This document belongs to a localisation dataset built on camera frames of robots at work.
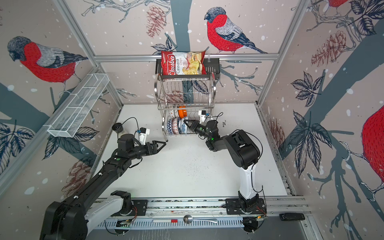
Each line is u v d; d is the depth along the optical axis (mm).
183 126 880
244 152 543
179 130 923
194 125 822
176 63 878
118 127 927
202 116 869
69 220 387
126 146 626
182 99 1231
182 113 981
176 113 978
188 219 685
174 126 908
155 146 715
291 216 694
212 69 949
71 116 739
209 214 732
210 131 744
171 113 980
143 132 747
